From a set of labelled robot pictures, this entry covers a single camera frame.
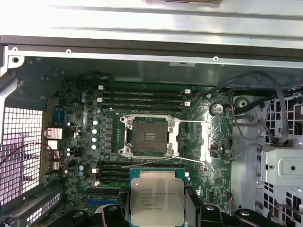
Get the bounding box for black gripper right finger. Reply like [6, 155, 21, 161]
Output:
[184, 186, 303, 227]

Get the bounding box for black RAM slot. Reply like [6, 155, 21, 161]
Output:
[98, 85, 192, 95]
[91, 166, 131, 174]
[94, 172, 131, 180]
[101, 106, 190, 114]
[98, 100, 192, 107]
[98, 160, 133, 167]
[98, 94, 192, 101]

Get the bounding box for grey internal cable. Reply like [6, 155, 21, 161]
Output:
[212, 70, 290, 145]

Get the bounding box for blue expansion slot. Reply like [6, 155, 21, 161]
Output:
[87, 199, 117, 207]

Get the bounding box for locking lever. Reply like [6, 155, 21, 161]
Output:
[120, 155, 176, 169]

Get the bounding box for metal drive cage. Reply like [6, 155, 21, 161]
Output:
[233, 92, 303, 227]

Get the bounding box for metal socket cover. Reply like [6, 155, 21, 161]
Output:
[170, 119, 213, 164]

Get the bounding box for CPU with silver top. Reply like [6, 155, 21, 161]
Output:
[129, 167, 187, 227]

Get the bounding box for silver coin cell battery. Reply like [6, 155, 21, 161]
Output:
[210, 102, 223, 117]

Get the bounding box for white case sticker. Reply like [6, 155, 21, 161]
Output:
[169, 61, 196, 68]

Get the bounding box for green motherboard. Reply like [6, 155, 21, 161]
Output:
[45, 80, 235, 227]

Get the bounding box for black PC case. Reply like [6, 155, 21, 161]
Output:
[0, 35, 303, 227]

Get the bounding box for thin red wire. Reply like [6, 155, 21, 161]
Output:
[0, 141, 70, 169]

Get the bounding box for CPU socket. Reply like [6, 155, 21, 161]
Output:
[119, 114, 181, 159]

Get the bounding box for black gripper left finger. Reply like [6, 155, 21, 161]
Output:
[62, 186, 131, 227]

